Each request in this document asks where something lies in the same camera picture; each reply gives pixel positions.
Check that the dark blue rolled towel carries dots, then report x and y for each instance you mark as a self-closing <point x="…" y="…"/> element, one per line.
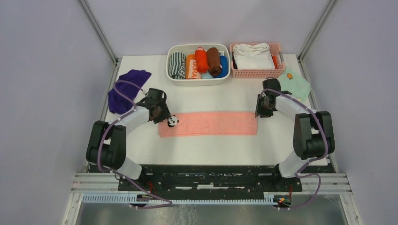
<point x="224" y="67"/>

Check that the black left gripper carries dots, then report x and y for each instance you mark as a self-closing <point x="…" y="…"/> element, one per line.
<point x="165" y="114"/>

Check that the red orange rolled towel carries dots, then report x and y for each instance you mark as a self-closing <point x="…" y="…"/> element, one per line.
<point x="201" y="60"/>

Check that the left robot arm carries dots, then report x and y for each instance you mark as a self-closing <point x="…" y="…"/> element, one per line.
<point x="107" y="146"/>

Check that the white cloth in basket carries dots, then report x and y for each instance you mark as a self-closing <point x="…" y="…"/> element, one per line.
<point x="256" y="57"/>

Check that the white plastic tub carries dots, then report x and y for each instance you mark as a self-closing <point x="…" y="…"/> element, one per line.
<point x="190" y="49"/>

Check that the aluminium frame post left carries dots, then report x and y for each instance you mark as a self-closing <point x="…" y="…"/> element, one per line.
<point x="86" y="8"/>

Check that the brown rolled towel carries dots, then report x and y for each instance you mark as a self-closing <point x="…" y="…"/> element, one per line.
<point x="213" y="60"/>

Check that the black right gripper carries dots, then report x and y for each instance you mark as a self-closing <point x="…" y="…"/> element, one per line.
<point x="259" y="111"/>

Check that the pink towel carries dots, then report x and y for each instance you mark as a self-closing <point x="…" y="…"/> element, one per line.
<point x="209" y="123"/>

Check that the aluminium rail front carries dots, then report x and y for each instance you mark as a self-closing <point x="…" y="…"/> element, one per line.
<point x="107" y="188"/>

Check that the aluminium frame post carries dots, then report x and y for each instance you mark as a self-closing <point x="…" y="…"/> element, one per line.
<point x="315" y="31"/>
<point x="86" y="8"/>

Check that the light blue rolled towel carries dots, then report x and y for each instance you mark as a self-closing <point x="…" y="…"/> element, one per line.
<point x="206" y="75"/>

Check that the purple towel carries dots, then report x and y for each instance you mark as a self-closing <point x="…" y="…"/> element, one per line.
<point x="117" y="103"/>

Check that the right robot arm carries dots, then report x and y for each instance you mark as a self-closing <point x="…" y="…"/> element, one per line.
<point x="313" y="135"/>

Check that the orange white lettered rolled towel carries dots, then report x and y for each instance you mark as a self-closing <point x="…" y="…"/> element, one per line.
<point x="191" y="67"/>

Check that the aluminium frame post right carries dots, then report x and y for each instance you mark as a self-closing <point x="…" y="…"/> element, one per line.
<point x="315" y="31"/>

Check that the green white striped rolled towel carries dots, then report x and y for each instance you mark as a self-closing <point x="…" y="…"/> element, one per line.
<point x="177" y="66"/>

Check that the mint green cartoon towel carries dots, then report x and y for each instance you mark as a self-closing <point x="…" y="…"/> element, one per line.
<point x="295" y="83"/>

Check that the pink plastic basket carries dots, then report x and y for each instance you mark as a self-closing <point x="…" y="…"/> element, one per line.
<point x="276" y="52"/>

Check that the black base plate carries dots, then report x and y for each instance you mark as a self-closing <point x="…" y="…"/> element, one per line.
<point x="210" y="182"/>

